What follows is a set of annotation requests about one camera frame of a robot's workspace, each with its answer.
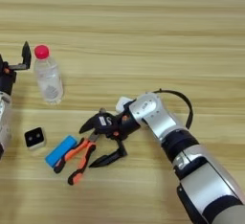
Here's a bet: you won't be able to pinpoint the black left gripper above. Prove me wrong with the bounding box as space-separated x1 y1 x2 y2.
0 40 33 96

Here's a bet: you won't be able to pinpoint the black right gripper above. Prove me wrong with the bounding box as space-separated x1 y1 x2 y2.
78 100 142 169

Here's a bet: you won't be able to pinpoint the orange black pliers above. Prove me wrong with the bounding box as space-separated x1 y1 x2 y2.
53 106 108 187

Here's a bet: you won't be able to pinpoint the clear bottle with red cap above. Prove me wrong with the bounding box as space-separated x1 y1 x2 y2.
33 44 64 104

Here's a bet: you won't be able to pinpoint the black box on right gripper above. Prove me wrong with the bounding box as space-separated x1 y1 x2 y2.
93 112 120 137

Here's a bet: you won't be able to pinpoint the blue rectangular block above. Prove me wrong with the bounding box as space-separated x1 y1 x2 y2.
44 134 78 168

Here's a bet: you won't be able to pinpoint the small black white cube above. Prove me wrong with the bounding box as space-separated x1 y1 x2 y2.
24 126 47 151

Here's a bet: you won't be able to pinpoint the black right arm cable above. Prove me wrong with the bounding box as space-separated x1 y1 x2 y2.
151 88 195 130

